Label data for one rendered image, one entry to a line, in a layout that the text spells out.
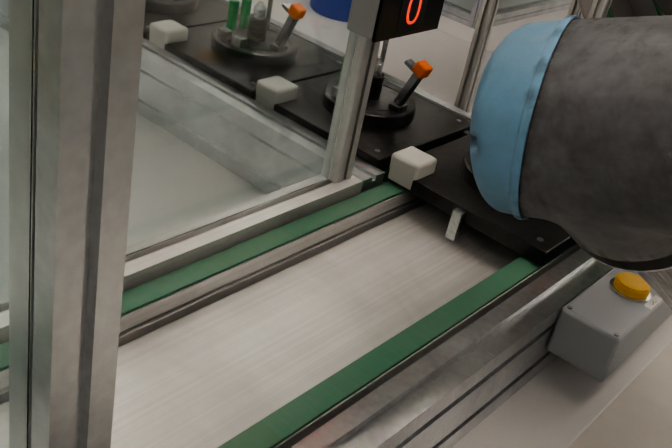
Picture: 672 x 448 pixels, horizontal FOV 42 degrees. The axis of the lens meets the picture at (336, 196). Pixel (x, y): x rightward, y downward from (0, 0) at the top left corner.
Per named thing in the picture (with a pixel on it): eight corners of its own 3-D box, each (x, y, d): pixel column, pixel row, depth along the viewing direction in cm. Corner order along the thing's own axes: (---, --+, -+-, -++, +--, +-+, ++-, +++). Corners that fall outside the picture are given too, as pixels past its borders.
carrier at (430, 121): (473, 135, 133) (495, 58, 127) (376, 174, 116) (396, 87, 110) (354, 76, 145) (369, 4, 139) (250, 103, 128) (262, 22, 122)
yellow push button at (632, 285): (650, 298, 101) (656, 284, 100) (636, 310, 98) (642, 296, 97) (619, 281, 103) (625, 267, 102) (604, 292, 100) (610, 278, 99)
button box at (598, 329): (673, 313, 108) (692, 273, 105) (600, 384, 93) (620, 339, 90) (622, 286, 112) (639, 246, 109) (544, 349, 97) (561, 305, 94)
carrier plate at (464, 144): (625, 210, 120) (630, 197, 119) (541, 266, 103) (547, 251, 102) (481, 139, 132) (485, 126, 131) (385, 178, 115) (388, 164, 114)
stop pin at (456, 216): (458, 239, 110) (466, 212, 108) (453, 242, 109) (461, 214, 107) (449, 233, 110) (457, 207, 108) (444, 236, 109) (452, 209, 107)
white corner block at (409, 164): (431, 185, 116) (439, 158, 114) (411, 194, 113) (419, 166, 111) (404, 170, 118) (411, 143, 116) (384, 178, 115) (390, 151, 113)
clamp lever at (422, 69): (407, 106, 126) (434, 68, 121) (399, 109, 124) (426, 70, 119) (391, 89, 127) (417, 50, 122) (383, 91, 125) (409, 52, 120)
